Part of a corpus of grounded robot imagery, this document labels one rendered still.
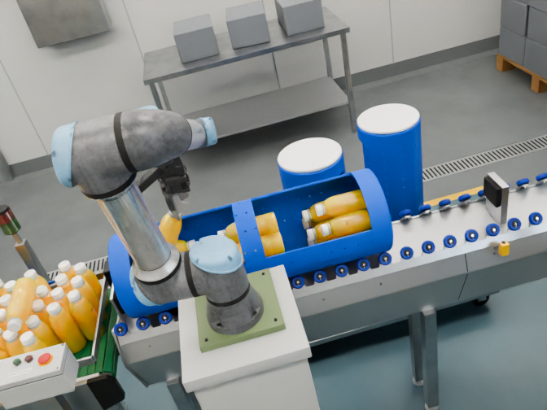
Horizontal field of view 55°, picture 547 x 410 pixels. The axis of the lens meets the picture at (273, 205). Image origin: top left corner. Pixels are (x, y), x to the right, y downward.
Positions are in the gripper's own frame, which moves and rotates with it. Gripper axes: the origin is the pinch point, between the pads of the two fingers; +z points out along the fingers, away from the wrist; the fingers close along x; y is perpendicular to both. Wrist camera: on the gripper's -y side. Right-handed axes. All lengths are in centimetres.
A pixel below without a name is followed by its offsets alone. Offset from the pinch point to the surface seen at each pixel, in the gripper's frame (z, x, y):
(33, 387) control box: 21, -35, -48
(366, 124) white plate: 25, 68, 82
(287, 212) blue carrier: 20.1, 12.6, 35.0
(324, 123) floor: 132, 281, 102
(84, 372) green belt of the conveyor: 37, -19, -42
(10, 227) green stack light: 9, 33, -65
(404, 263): 35, -12, 68
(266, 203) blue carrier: 13.4, 11.7, 28.5
